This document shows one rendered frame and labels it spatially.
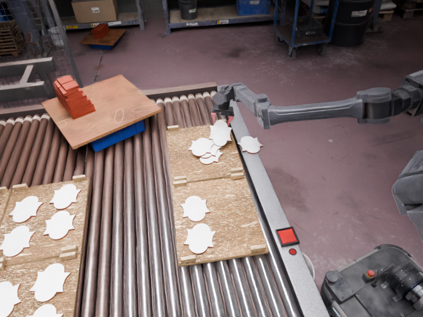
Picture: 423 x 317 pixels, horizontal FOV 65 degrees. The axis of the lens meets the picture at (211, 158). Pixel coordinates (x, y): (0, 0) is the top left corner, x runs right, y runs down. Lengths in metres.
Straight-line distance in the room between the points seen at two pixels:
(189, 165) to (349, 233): 1.44
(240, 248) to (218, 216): 0.18
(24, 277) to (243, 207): 0.88
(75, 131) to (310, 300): 1.33
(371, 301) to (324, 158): 1.42
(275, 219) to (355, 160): 1.86
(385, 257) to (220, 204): 1.21
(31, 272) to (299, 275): 1.00
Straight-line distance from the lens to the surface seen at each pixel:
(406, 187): 0.77
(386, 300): 2.17
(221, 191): 1.52
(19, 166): 1.96
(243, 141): 1.79
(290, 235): 1.41
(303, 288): 1.32
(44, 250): 1.52
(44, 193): 1.73
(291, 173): 2.96
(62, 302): 1.37
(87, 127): 1.85
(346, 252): 2.57
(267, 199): 1.53
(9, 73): 2.80
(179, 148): 1.75
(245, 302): 1.27
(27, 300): 1.43
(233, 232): 1.39
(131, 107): 1.92
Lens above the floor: 2.08
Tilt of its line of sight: 43 degrees down
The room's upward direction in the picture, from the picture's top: 3 degrees counter-clockwise
